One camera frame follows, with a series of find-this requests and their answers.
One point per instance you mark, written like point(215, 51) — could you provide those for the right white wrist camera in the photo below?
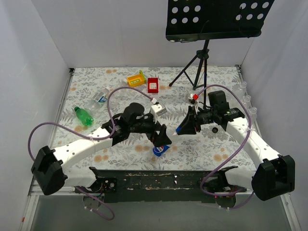
point(191, 100)

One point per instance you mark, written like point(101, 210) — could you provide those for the yellow plastic box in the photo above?
point(137, 80)

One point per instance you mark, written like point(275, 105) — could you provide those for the red plastic box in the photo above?
point(152, 85)

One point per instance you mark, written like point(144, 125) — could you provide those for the black bottle cap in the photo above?
point(215, 130)

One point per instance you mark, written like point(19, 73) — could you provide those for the floral tablecloth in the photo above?
point(203, 151)

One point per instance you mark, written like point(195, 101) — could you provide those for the green plastic bottle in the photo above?
point(84, 117)

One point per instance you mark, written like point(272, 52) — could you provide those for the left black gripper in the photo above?
point(155, 132)

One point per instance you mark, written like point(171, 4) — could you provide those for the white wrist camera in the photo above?
point(158, 109)
point(191, 100)

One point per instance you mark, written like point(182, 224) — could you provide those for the clear bottle by wall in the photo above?
point(240, 89)

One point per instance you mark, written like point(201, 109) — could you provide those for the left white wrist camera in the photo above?
point(158, 109)

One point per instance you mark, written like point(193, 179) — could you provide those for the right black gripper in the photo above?
point(195, 121)

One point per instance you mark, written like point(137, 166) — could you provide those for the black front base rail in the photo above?
point(154, 186)

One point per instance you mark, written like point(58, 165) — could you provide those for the clear bottle blue label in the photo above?
point(97, 100)

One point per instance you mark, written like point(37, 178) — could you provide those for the clear Pepsi bottle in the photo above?
point(163, 142)

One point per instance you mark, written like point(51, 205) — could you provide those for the black music stand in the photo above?
point(195, 20)

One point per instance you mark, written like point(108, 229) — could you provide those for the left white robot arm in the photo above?
point(51, 168)

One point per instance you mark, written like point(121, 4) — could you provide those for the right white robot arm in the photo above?
point(275, 173)

